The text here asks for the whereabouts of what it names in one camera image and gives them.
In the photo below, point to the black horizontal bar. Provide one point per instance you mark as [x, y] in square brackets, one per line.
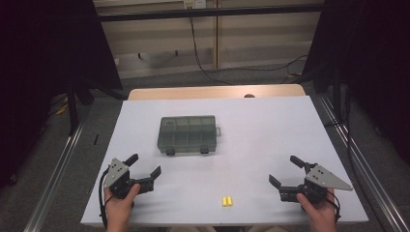
[206, 13]

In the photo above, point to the white wall socket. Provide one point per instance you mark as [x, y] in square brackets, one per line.
[194, 4]

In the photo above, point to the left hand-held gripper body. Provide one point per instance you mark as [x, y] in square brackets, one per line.
[116, 172]

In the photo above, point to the green translucent compartment box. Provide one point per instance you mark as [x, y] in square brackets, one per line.
[187, 133]

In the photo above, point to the person's left hand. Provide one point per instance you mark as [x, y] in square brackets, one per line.
[119, 208]

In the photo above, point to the white table sheet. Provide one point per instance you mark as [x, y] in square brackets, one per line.
[251, 145]

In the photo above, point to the metal floor rail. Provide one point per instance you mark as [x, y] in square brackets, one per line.
[54, 180]
[364, 161]

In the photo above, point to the black stand leg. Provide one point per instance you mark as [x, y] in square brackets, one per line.
[72, 109]

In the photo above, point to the small black floor piece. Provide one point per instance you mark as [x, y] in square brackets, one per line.
[96, 139]

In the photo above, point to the dark round table grommet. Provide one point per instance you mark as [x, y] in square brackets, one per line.
[249, 95]

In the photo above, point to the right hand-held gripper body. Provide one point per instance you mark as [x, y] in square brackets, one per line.
[324, 179]

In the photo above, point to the person's right hand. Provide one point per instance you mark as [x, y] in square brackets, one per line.
[320, 212]

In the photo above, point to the small yellow plug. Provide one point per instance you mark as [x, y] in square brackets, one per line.
[229, 201]
[224, 201]

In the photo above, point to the black curtain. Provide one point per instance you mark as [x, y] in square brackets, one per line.
[370, 64]
[38, 64]

